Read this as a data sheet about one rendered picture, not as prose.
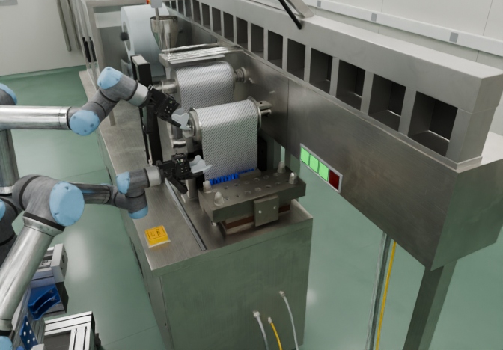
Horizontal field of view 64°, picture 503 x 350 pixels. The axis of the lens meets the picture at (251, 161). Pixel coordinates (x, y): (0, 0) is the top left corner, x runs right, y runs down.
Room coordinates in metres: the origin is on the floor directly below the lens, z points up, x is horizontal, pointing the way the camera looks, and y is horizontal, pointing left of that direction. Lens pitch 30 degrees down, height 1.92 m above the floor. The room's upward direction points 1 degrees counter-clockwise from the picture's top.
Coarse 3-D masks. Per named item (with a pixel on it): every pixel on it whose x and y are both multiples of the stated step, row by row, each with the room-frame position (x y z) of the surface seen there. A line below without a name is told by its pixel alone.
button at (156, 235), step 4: (152, 228) 1.22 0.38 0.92; (156, 228) 1.22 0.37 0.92; (160, 228) 1.22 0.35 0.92; (148, 232) 1.20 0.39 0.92; (152, 232) 1.20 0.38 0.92; (156, 232) 1.20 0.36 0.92; (160, 232) 1.20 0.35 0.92; (164, 232) 1.20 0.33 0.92; (148, 236) 1.17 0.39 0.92; (152, 236) 1.17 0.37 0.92; (156, 236) 1.17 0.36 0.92; (160, 236) 1.17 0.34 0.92; (164, 236) 1.17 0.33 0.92; (148, 240) 1.16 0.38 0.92; (152, 240) 1.15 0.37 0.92; (156, 240) 1.16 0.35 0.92; (160, 240) 1.17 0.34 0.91; (164, 240) 1.17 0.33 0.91; (152, 244) 1.15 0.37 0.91
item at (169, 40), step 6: (156, 36) 2.08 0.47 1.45; (162, 36) 2.07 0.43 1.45; (168, 36) 2.08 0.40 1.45; (174, 36) 2.10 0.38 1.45; (156, 42) 2.11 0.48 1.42; (162, 42) 2.08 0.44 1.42; (168, 42) 2.09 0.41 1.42; (174, 42) 2.11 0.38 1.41; (168, 48) 2.10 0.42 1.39; (162, 54) 2.11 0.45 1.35; (168, 126) 2.11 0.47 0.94
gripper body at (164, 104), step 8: (152, 88) 1.34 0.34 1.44; (152, 96) 1.35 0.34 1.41; (160, 96) 1.36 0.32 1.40; (168, 96) 1.39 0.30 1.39; (144, 104) 1.32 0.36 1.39; (152, 104) 1.34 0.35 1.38; (160, 104) 1.36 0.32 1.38; (168, 104) 1.35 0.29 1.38; (176, 104) 1.36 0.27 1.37; (160, 112) 1.34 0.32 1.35; (168, 112) 1.36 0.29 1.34
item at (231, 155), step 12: (252, 132) 1.48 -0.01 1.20; (204, 144) 1.39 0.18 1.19; (216, 144) 1.41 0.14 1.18; (228, 144) 1.43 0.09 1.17; (240, 144) 1.45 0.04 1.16; (252, 144) 1.48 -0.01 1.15; (204, 156) 1.39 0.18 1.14; (216, 156) 1.41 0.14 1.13; (228, 156) 1.43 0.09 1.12; (240, 156) 1.45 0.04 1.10; (252, 156) 1.48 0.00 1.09; (216, 168) 1.41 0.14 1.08; (228, 168) 1.43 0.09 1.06; (240, 168) 1.45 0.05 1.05
